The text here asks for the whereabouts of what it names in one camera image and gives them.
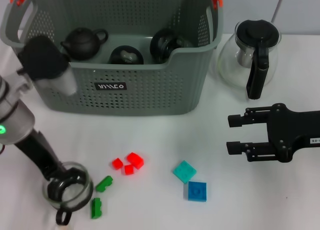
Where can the teal square toy brick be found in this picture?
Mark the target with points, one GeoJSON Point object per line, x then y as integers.
{"type": "Point", "coordinates": [184, 172]}

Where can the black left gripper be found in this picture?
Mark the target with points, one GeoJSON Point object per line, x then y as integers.
{"type": "Point", "coordinates": [40, 152]}

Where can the black clay teapot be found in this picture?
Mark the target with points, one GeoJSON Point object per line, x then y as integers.
{"type": "Point", "coordinates": [80, 44]}

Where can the glass teacup black holder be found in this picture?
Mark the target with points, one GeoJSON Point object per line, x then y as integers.
{"type": "Point", "coordinates": [126, 55]}
{"type": "Point", "coordinates": [75, 197]}
{"type": "Point", "coordinates": [162, 45]}

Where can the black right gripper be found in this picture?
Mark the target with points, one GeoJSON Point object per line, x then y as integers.
{"type": "Point", "coordinates": [287, 132]}

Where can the blue square toy brick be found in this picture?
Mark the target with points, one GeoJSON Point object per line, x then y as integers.
{"type": "Point", "coordinates": [197, 191]}

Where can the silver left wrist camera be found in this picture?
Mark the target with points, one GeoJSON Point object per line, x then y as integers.
{"type": "Point", "coordinates": [45, 59]}

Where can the wide red toy brick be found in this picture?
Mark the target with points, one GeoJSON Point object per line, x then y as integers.
{"type": "Point", "coordinates": [135, 160]}

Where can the small red toy brick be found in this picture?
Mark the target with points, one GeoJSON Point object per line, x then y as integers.
{"type": "Point", "coordinates": [129, 170]}
{"type": "Point", "coordinates": [117, 163]}

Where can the glass coffee pot black lid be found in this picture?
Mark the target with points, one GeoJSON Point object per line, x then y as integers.
{"type": "Point", "coordinates": [257, 32]}

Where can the grey perforated plastic storage bin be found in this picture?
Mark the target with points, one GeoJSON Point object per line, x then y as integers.
{"type": "Point", "coordinates": [150, 89]}

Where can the green toy brick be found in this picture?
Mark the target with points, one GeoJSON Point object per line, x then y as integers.
{"type": "Point", "coordinates": [103, 184]}
{"type": "Point", "coordinates": [96, 208]}

